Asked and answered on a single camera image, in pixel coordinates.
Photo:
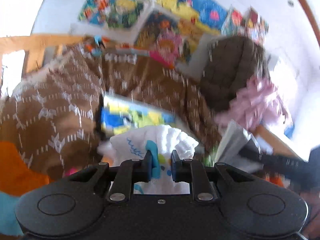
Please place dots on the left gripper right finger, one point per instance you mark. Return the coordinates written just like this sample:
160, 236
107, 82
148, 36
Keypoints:
176, 167

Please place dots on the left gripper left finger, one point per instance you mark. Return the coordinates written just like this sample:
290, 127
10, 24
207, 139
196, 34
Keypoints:
147, 167

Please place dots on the white patterned cloth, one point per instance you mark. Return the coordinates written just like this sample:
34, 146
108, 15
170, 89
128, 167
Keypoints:
160, 140

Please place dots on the grey colourful tray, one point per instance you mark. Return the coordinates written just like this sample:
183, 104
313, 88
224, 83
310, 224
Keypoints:
117, 114

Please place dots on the white paper packet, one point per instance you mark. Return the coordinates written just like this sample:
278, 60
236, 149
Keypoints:
233, 140

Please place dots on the pink crumpled garment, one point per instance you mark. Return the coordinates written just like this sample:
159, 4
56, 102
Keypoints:
257, 103

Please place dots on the brown PF patterned blanket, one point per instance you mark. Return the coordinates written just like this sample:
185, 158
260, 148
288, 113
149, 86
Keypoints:
50, 117

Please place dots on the brown quilted jacket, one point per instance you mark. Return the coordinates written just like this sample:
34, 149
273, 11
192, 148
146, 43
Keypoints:
231, 62

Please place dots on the pink girl cartoon painting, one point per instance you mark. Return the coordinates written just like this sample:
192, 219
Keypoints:
169, 48

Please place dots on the starry night style painting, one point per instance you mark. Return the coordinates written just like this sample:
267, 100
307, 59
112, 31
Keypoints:
156, 23

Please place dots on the blue sea jellyfish painting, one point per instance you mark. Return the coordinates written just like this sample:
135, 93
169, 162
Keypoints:
207, 15

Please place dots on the blond boy cartoon painting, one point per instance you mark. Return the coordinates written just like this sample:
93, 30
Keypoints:
115, 14

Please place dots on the wooden bed rail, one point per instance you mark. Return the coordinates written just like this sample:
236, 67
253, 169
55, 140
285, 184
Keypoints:
35, 47

